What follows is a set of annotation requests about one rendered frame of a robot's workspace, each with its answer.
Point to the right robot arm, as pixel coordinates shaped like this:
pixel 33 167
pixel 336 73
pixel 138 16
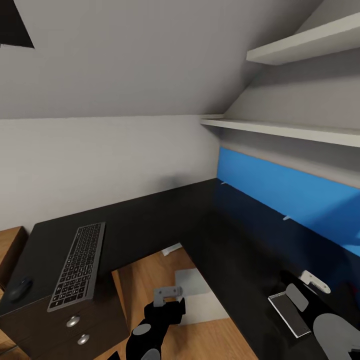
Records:
pixel 339 339

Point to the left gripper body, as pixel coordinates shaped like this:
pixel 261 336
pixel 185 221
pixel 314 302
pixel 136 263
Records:
pixel 170 312

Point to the bookcase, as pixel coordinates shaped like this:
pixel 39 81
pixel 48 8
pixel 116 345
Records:
pixel 337 36

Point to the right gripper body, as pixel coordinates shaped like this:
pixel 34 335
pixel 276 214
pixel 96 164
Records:
pixel 289 278

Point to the notebook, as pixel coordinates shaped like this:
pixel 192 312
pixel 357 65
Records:
pixel 289 313

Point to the mouse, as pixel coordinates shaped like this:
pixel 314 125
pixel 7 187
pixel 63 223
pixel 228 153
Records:
pixel 20 289

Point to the keyboard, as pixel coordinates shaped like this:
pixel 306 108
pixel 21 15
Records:
pixel 77 281

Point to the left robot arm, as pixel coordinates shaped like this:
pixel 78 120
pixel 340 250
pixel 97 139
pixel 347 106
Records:
pixel 146 339

